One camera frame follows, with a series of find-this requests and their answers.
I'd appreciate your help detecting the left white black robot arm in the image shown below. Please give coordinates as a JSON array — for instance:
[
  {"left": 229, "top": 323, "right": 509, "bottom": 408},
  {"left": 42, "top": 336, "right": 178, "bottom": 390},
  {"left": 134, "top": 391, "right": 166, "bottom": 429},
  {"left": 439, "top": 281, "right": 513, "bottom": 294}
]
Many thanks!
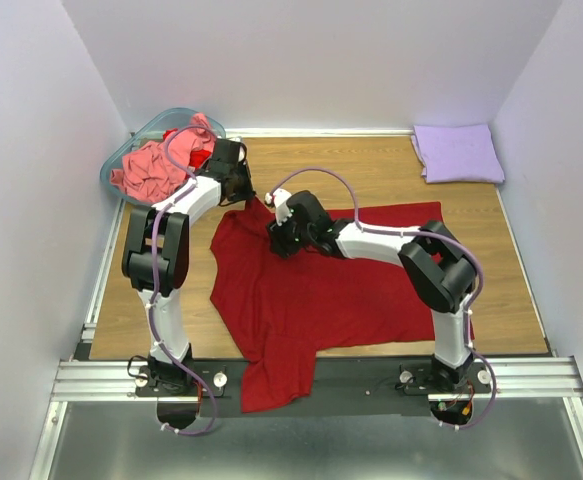
[{"left": 122, "top": 139, "right": 255, "bottom": 395}]

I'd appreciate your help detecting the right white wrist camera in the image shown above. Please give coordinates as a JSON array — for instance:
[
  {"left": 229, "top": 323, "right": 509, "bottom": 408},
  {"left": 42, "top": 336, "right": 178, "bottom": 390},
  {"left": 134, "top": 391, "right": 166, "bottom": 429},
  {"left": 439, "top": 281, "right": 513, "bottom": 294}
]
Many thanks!
[{"left": 265, "top": 188, "right": 292, "bottom": 226}]

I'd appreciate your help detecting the folded lavender t shirt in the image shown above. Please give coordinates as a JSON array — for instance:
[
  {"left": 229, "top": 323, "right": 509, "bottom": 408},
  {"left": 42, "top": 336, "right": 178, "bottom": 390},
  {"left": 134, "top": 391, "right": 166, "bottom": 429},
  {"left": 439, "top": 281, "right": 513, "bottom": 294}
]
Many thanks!
[{"left": 411, "top": 124, "right": 505, "bottom": 185}]

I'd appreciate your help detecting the dark red t shirt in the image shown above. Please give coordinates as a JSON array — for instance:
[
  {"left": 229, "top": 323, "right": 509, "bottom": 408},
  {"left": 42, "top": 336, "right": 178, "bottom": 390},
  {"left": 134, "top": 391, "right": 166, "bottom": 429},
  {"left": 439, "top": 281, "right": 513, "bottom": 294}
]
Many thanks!
[{"left": 210, "top": 199, "right": 435, "bottom": 395}]

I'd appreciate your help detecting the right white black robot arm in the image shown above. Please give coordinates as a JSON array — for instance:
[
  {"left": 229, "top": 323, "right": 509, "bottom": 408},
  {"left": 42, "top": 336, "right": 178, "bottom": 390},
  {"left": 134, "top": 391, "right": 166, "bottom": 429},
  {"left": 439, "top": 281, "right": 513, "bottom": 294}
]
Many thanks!
[{"left": 265, "top": 189, "right": 478, "bottom": 392}]

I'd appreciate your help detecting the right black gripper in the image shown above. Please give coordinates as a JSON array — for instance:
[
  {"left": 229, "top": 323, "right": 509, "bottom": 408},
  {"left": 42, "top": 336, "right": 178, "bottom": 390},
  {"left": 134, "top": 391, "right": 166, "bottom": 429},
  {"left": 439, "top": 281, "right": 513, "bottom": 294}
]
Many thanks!
[{"left": 263, "top": 209, "right": 314, "bottom": 260}]

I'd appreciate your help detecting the purple cable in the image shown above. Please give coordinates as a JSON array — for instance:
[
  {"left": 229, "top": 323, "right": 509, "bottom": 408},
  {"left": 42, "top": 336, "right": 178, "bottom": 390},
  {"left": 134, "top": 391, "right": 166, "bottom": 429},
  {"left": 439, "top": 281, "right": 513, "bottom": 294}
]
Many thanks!
[
  {"left": 264, "top": 167, "right": 497, "bottom": 432},
  {"left": 126, "top": 124, "right": 222, "bottom": 437}
]

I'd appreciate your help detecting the pink t shirt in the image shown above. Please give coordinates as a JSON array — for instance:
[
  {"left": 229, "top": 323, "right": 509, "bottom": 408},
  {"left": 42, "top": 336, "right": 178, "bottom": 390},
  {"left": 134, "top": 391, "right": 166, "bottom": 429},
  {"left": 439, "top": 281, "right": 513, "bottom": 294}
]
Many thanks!
[{"left": 104, "top": 113, "right": 220, "bottom": 205}]

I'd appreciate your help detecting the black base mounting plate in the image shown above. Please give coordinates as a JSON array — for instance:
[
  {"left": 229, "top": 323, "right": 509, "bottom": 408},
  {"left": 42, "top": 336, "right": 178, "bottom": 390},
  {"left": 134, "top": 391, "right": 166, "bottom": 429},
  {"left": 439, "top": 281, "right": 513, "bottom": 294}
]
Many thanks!
[{"left": 127, "top": 356, "right": 492, "bottom": 425}]

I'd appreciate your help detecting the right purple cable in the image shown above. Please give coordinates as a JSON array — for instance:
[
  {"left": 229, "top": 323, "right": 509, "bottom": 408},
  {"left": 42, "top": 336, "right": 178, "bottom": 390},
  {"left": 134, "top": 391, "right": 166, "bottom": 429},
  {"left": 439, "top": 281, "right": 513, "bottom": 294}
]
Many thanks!
[{"left": 264, "top": 167, "right": 497, "bottom": 432}]

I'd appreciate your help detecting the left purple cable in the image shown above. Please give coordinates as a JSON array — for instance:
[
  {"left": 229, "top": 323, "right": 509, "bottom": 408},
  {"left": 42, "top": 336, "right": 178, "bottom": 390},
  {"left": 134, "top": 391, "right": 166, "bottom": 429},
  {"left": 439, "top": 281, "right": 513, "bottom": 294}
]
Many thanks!
[{"left": 126, "top": 124, "right": 222, "bottom": 437}]

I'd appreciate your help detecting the clear blue plastic bin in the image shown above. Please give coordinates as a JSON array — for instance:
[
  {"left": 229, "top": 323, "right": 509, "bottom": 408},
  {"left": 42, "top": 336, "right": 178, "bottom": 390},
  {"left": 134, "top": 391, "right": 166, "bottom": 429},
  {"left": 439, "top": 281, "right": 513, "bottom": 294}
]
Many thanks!
[{"left": 100, "top": 108, "right": 226, "bottom": 205}]

